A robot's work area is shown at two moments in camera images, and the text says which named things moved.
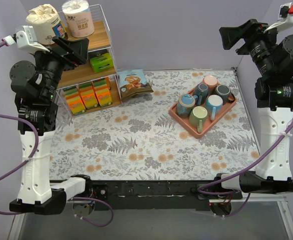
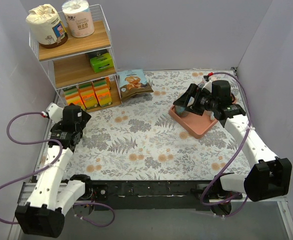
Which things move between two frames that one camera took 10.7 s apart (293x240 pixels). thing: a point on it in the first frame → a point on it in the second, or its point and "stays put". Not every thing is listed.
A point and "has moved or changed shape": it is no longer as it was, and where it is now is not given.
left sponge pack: (74, 99) stays put
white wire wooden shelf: (94, 85) stays put
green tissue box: (101, 63) stays put
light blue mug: (214, 105) has moved or changed shape
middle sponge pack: (88, 95) stays put
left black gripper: (62, 59) → (85, 117)
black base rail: (152, 195) stays put
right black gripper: (248, 40) → (195, 100)
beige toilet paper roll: (46, 23) stays put
